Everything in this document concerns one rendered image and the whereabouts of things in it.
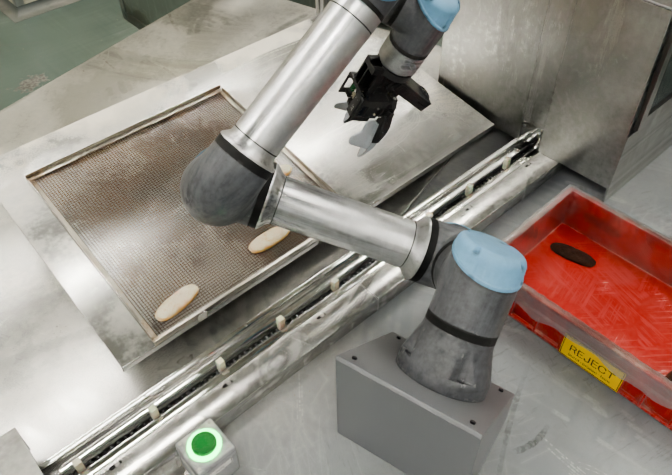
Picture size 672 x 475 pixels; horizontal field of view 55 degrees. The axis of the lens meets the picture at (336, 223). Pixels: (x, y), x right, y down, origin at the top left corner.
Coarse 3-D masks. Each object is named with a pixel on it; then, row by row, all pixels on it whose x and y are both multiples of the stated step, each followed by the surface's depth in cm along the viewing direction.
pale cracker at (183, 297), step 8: (184, 288) 125; (192, 288) 125; (176, 296) 124; (184, 296) 124; (192, 296) 124; (168, 304) 122; (176, 304) 122; (184, 304) 123; (160, 312) 121; (168, 312) 121; (176, 312) 122; (160, 320) 121
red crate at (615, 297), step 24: (552, 240) 144; (576, 240) 144; (528, 264) 139; (552, 264) 139; (576, 264) 139; (600, 264) 139; (624, 264) 138; (552, 288) 134; (576, 288) 134; (600, 288) 134; (624, 288) 134; (648, 288) 134; (576, 312) 130; (600, 312) 130; (624, 312) 130; (648, 312) 129; (552, 336) 123; (624, 336) 125; (648, 336) 125; (648, 360) 122; (624, 384) 115; (648, 408) 114
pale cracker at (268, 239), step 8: (264, 232) 135; (272, 232) 135; (280, 232) 135; (288, 232) 136; (256, 240) 134; (264, 240) 134; (272, 240) 134; (280, 240) 135; (248, 248) 133; (256, 248) 132; (264, 248) 133
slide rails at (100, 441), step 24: (528, 144) 164; (456, 192) 151; (480, 192) 151; (360, 264) 136; (312, 288) 132; (288, 312) 128; (312, 312) 128; (240, 360) 120; (144, 408) 113; (120, 432) 110; (144, 432) 110; (72, 456) 107
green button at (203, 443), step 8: (200, 432) 104; (208, 432) 104; (192, 440) 103; (200, 440) 103; (208, 440) 103; (216, 440) 104; (192, 448) 102; (200, 448) 102; (208, 448) 102; (200, 456) 102
